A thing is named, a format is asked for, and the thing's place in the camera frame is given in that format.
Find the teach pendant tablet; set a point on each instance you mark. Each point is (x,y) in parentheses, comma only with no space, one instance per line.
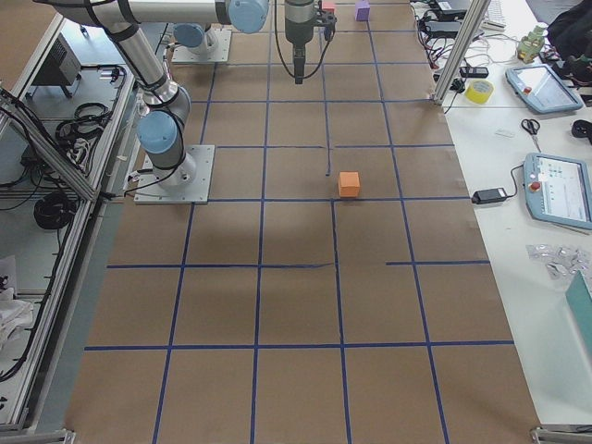
(557,190)
(542,90)

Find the red foam cube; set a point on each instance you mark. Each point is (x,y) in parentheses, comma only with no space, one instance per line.
(328,6)

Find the near teach pendant tablet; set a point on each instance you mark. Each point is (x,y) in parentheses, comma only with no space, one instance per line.
(557,190)

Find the teal box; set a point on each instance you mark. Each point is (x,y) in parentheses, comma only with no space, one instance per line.
(578,297)

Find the black small remote device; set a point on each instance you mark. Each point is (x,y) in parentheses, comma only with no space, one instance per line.
(474,72)

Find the grey control box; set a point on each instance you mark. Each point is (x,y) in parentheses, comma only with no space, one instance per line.
(61,67)

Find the orange foam cube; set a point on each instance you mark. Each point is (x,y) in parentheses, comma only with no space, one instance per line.
(349,184)

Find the black power adapter brick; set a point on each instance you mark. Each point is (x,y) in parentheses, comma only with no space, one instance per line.
(489,196)

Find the clear plastic bag of parts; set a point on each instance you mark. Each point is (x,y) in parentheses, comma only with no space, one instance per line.
(561,261)

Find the purple foam cube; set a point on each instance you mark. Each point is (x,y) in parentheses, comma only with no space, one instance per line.
(361,10)

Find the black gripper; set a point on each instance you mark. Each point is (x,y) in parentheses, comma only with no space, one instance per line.
(296,34)

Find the yellow tape roll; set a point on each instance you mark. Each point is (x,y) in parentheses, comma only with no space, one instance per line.
(479,91)

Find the black handled scissors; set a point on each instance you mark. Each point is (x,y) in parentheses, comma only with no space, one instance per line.
(532,127)

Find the far teach pendant tablet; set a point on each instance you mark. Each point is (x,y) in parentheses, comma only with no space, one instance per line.
(542,90)

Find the aluminium frame post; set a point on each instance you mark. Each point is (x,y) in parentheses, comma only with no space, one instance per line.
(466,34)

